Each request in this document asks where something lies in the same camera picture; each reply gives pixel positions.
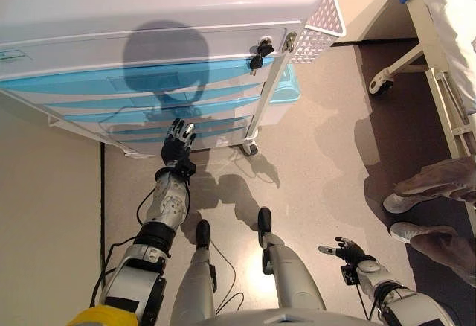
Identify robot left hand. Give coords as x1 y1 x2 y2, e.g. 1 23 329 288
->
160 117 197 169

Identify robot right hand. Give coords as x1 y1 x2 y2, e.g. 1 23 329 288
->
318 237 373 266

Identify blue front cart drawer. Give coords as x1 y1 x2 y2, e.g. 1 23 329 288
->
61 97 261 128

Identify grey sneaker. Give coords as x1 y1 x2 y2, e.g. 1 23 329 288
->
382 191 421 214
389 221 428 244

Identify robot right leg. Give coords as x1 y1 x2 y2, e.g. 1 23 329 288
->
257 206 327 312

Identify robot leg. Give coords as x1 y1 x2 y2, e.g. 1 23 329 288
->
170 218 219 326
257 206 327 312

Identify cart caster wheel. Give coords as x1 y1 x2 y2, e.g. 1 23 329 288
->
241 139 260 156

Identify person's trouser leg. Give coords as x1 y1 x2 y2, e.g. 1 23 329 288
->
408 225 476 288
393 156 476 204

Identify blue lid waste bin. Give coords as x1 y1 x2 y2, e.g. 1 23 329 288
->
260 63 300 126

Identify robot left leg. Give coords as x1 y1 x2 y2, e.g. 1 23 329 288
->
170 218 219 326

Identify black cart keys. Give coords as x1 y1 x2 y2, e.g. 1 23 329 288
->
248 35 276 76

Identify bed caster wheel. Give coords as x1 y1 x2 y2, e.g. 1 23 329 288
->
368 71 394 95

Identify white mesh basket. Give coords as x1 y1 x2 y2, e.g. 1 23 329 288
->
289 0 349 67

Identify white hospital bed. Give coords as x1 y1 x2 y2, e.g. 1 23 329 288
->
366 0 476 163

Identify white bedding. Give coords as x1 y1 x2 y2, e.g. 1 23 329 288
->
419 0 476 115

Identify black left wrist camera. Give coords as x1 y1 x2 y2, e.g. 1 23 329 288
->
177 160 197 177

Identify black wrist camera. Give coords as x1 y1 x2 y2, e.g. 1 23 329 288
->
341 264 360 286
177 160 197 177

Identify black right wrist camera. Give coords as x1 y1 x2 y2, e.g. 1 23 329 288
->
341 264 360 286

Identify thin black floor cable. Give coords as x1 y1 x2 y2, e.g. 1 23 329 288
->
206 242 245 316

